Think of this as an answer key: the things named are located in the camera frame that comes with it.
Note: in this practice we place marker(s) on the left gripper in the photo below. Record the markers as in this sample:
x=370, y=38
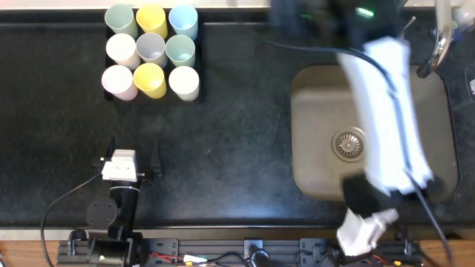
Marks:
x=145, y=178

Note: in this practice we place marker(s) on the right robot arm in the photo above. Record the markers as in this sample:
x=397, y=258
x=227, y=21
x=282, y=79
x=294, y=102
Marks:
x=382, y=111

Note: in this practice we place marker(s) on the yellow cup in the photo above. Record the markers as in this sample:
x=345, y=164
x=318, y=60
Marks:
x=151, y=18
x=148, y=78

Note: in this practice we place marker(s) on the steel sink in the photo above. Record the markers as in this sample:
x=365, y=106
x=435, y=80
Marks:
x=319, y=111

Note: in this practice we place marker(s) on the narrow black tray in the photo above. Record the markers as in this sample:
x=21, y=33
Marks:
x=170, y=101

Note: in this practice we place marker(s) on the mounting rail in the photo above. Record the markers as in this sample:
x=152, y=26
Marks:
x=215, y=248

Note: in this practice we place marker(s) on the pink cup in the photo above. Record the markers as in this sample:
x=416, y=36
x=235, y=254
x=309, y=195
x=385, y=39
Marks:
x=117, y=79

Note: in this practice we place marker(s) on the white cup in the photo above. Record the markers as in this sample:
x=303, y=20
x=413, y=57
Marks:
x=120, y=48
x=183, y=79

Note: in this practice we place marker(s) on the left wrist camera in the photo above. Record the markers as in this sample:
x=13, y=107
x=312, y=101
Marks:
x=120, y=165

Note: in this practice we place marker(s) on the steel tap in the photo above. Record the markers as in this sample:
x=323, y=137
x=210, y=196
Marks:
x=443, y=37

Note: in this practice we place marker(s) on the grey cup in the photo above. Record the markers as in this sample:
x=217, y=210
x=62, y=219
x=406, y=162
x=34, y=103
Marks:
x=150, y=46

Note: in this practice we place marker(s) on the blue soap bottle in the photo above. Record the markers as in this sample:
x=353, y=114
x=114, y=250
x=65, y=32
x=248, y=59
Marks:
x=464, y=16

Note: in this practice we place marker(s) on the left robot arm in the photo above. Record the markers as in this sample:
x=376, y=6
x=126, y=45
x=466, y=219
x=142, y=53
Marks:
x=122, y=211

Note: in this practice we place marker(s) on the blue cup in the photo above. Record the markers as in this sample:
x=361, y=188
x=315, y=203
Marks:
x=183, y=20

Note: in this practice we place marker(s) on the green cup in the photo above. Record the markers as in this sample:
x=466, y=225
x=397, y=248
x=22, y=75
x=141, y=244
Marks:
x=120, y=18
x=180, y=50

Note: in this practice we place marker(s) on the large black tray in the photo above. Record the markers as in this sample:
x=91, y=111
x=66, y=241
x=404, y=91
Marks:
x=199, y=55

